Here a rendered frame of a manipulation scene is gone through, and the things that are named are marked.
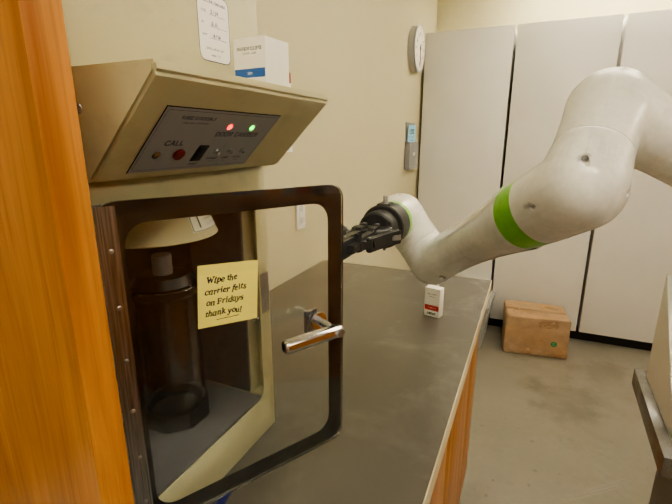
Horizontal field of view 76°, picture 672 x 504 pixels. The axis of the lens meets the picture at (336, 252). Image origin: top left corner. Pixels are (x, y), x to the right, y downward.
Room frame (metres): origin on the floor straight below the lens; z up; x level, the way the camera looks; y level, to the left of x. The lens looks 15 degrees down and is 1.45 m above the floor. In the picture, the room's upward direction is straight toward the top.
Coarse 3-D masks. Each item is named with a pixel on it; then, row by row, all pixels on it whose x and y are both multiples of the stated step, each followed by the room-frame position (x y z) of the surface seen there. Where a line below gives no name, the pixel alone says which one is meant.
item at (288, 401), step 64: (256, 192) 0.51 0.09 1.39; (320, 192) 0.57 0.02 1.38; (128, 256) 0.42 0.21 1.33; (192, 256) 0.46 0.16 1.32; (256, 256) 0.51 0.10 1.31; (320, 256) 0.57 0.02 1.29; (192, 320) 0.46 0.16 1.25; (256, 320) 0.51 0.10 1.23; (192, 384) 0.45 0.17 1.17; (256, 384) 0.50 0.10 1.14; (320, 384) 0.57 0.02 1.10; (192, 448) 0.45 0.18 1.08; (256, 448) 0.50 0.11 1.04
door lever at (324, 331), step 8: (320, 312) 0.57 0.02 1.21; (312, 320) 0.56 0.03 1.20; (320, 320) 0.56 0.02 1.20; (320, 328) 0.52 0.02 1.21; (328, 328) 0.52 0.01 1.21; (336, 328) 0.52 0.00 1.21; (296, 336) 0.50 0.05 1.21; (304, 336) 0.50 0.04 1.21; (312, 336) 0.50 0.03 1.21; (320, 336) 0.51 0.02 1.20; (328, 336) 0.51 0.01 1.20; (336, 336) 0.52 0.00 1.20; (288, 344) 0.48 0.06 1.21; (296, 344) 0.48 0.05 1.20; (304, 344) 0.49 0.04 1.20; (312, 344) 0.50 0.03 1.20; (288, 352) 0.48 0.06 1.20
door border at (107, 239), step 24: (96, 216) 0.41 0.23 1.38; (96, 240) 0.40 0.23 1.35; (120, 264) 0.42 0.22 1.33; (120, 288) 0.42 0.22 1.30; (120, 312) 0.41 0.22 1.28; (120, 336) 0.41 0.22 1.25; (120, 360) 0.41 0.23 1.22; (120, 384) 0.41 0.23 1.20; (144, 456) 0.42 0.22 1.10; (144, 480) 0.41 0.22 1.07
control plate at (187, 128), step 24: (168, 120) 0.41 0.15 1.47; (192, 120) 0.44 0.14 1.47; (216, 120) 0.47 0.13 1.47; (240, 120) 0.51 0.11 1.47; (264, 120) 0.55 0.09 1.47; (144, 144) 0.41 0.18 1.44; (168, 144) 0.44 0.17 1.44; (192, 144) 0.47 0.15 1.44; (216, 144) 0.51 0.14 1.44; (240, 144) 0.55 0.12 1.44; (144, 168) 0.44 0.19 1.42; (168, 168) 0.47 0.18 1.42
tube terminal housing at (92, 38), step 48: (96, 0) 0.45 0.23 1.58; (144, 0) 0.51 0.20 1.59; (192, 0) 0.57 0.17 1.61; (240, 0) 0.66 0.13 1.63; (96, 48) 0.45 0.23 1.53; (144, 48) 0.50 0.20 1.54; (192, 48) 0.57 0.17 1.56; (96, 192) 0.43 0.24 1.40; (144, 192) 0.48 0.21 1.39; (192, 192) 0.55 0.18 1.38
